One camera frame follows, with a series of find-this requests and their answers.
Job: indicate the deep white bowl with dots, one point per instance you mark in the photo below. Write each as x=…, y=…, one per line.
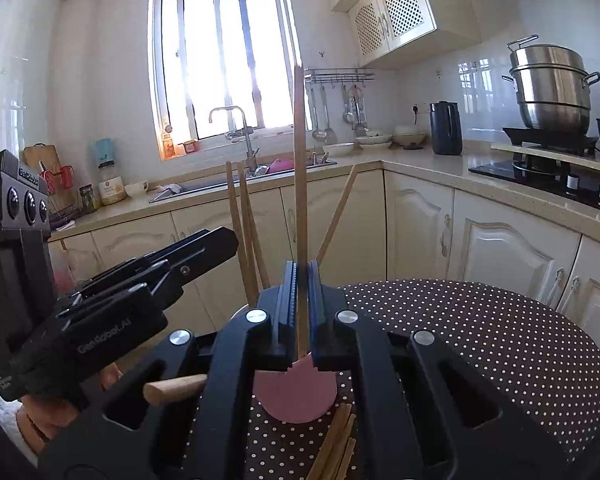
x=410, y=136

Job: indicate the small wall outlet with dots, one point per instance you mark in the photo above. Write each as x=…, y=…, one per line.
x=420, y=109

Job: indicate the light blue bottle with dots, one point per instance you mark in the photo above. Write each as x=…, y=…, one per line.
x=105, y=150

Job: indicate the small dark jar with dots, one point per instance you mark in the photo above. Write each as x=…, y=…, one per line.
x=86, y=200

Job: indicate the kitchen window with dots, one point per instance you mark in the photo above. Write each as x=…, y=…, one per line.
x=205, y=60

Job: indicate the bunch of wooden chopsticks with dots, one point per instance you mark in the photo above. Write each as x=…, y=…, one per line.
x=332, y=440

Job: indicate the small cream lattice door cabinet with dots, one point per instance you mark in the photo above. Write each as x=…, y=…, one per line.
x=405, y=0

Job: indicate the steel steamer pot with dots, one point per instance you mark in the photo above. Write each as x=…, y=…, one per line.
x=550, y=90

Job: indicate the pink dish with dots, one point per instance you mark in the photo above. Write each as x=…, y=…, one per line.
x=282, y=165

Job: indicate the pink cup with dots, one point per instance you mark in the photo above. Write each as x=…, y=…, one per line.
x=295, y=395

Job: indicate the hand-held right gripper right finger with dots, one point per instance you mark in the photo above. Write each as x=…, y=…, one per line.
x=314, y=310

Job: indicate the metal ladle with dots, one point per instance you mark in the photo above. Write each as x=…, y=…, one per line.
x=319, y=132

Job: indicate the black electric kettle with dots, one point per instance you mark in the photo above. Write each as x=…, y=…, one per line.
x=445, y=130

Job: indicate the white dishcloth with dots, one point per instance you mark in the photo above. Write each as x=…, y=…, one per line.
x=169, y=189

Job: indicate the single wooden chopstick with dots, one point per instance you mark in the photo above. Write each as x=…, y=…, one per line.
x=300, y=185
x=175, y=390

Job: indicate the brown polka dot tablecloth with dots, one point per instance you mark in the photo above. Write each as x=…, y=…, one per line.
x=480, y=350

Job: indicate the black glass cooktop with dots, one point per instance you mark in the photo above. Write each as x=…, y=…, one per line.
x=530, y=180

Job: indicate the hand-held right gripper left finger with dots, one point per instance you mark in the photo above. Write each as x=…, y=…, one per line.
x=290, y=310

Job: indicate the red utensil holder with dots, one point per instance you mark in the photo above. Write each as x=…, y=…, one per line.
x=62, y=177

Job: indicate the person's left hand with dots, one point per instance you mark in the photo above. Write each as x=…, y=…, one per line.
x=50, y=422

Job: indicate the black portable stove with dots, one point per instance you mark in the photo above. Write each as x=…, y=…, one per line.
x=545, y=139

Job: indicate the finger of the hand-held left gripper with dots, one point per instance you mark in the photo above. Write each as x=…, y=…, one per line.
x=190, y=242
x=200, y=260

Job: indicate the jar with white contents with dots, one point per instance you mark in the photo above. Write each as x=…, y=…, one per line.
x=111, y=187

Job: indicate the wooden cutting board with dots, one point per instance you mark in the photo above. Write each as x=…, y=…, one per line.
x=40, y=157

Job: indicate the hanging metal utensil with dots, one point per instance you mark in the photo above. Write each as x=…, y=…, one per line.
x=349, y=115
x=361, y=110

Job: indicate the beige kitchen countertop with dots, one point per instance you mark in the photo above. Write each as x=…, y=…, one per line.
x=430, y=165

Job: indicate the steel kitchen sink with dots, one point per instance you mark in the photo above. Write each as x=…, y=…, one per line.
x=205, y=187

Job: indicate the metal sink faucet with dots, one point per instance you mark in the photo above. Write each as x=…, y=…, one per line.
x=250, y=145

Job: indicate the small white bowl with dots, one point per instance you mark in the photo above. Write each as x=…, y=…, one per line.
x=136, y=189

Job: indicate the shallow white bowl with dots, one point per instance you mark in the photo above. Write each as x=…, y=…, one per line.
x=337, y=149

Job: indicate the metal spatula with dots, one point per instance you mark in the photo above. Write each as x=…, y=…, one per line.
x=331, y=135

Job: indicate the orange bottle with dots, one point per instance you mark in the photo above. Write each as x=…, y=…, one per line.
x=168, y=146

